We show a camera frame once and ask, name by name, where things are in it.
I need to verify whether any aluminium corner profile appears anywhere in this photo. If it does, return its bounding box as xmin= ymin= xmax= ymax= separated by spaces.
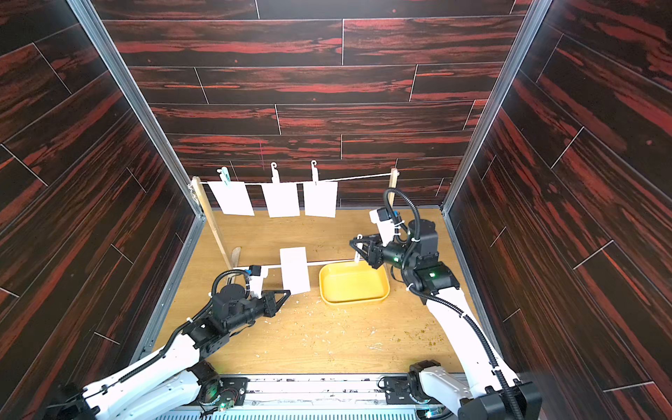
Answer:
xmin=67 ymin=0 xmax=205 ymax=219
xmin=442 ymin=0 xmax=553 ymax=222

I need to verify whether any white string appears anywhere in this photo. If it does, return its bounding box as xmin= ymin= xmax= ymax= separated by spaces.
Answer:
xmin=193 ymin=172 xmax=395 ymax=186

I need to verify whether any aluminium corner profile right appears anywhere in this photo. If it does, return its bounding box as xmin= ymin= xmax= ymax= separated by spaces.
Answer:
xmin=442 ymin=0 xmax=553 ymax=222

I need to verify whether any yellow plastic tray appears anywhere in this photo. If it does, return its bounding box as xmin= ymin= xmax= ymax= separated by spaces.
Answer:
xmin=320 ymin=261 xmax=390 ymax=306

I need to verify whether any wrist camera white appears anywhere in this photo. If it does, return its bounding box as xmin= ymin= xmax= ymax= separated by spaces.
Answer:
xmin=369 ymin=208 xmax=404 ymax=246
xmin=248 ymin=265 xmax=269 ymax=299

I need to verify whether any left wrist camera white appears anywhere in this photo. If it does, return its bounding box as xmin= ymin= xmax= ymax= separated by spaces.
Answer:
xmin=248 ymin=265 xmax=269 ymax=299

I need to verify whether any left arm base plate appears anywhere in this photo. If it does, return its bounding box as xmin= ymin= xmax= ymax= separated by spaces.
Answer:
xmin=196 ymin=376 xmax=250 ymax=411

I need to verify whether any wooden string rack frame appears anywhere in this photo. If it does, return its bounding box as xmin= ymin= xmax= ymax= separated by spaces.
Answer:
xmin=190 ymin=166 xmax=400 ymax=270

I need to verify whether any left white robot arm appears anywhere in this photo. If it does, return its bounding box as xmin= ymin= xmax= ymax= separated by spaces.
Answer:
xmin=44 ymin=266 xmax=292 ymax=419

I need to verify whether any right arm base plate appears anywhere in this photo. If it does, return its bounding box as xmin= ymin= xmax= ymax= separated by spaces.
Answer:
xmin=376 ymin=374 xmax=441 ymax=407

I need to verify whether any aluminium corner profile left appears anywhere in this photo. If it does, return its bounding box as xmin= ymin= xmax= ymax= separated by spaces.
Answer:
xmin=67 ymin=0 xmax=205 ymax=219

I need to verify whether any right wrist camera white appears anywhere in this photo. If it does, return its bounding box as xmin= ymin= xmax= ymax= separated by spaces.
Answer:
xmin=369 ymin=208 xmax=404 ymax=246

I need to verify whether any aluminium front rail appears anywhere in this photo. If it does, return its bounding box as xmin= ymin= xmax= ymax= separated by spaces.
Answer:
xmin=130 ymin=373 xmax=537 ymax=420

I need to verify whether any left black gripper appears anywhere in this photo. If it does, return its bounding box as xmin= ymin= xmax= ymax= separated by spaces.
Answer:
xmin=225 ymin=289 xmax=292 ymax=334

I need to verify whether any green white clothespin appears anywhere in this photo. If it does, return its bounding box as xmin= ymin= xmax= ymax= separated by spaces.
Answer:
xmin=217 ymin=166 xmax=231 ymax=186

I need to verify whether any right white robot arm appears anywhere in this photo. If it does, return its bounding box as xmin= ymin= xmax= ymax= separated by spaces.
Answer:
xmin=350 ymin=187 xmax=543 ymax=419

